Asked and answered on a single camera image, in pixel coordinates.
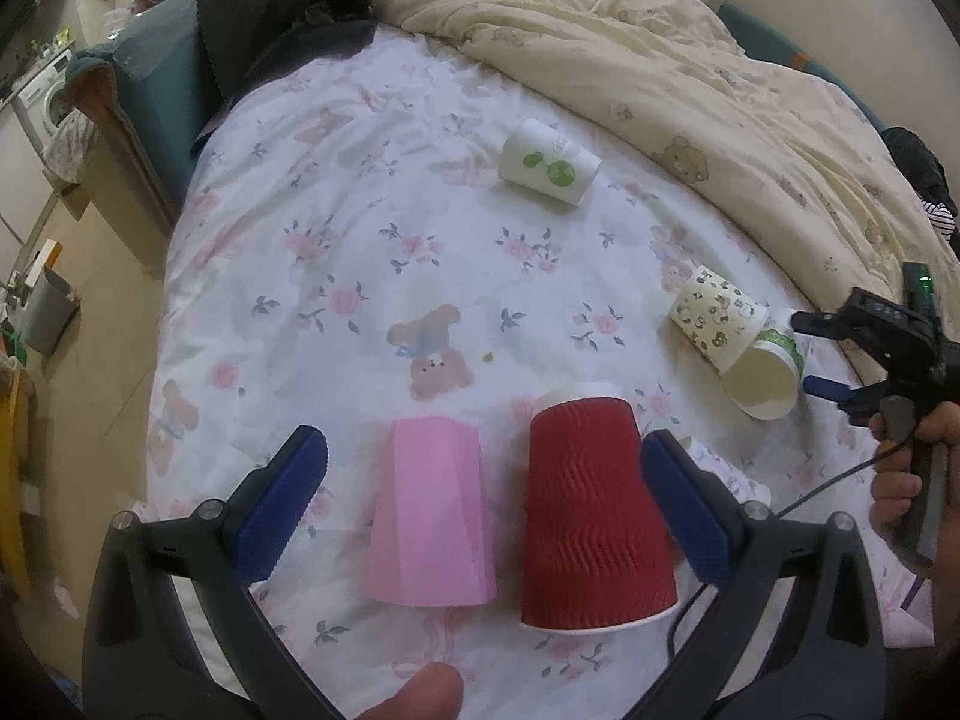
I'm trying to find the white cup with green leaves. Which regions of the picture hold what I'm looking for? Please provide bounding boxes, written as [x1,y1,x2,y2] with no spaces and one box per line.
[722,323,805,421]

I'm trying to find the white cup with animal print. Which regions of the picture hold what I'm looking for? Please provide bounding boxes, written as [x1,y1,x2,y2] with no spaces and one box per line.
[669,266,768,376]

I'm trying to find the white cup with pink pattern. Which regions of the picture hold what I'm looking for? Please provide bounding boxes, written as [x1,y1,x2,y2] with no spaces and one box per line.
[680,436,771,507]

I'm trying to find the red ribbed paper cup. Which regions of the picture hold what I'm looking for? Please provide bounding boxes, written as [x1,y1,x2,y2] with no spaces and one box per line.
[521,382,679,635]

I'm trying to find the pink faceted plastic cup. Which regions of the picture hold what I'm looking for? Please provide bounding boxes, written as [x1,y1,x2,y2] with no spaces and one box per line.
[364,416,496,608]

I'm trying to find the white cup with green circles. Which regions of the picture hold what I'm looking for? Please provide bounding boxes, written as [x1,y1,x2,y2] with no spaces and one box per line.
[498,119,602,206]

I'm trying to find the person's thumb at bottom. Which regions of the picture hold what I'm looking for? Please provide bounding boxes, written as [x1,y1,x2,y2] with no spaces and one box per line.
[358,663,464,720]

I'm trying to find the yellow chair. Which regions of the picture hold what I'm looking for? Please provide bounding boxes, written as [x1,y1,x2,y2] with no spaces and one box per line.
[2,356,39,598]

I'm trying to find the cream bear-print duvet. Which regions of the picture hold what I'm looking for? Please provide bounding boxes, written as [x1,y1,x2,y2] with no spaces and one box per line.
[373,0,958,319]

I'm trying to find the grey trash bin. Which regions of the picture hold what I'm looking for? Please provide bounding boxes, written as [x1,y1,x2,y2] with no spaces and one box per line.
[20,266,80,356]

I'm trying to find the white floral bed sheet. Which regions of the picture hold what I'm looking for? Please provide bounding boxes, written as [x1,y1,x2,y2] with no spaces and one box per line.
[145,21,936,720]

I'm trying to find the teal armchair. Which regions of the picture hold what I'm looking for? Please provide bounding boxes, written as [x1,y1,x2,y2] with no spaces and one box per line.
[65,0,220,231]

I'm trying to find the white washing machine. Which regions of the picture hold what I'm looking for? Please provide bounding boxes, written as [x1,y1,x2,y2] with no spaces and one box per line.
[13,47,73,153]

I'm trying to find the dark clothes pile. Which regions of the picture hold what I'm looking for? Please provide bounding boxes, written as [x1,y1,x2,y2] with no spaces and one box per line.
[192,0,376,151]

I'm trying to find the dark clothes by wall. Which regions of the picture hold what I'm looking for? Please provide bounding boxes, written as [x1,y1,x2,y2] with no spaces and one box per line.
[880,127,958,242]

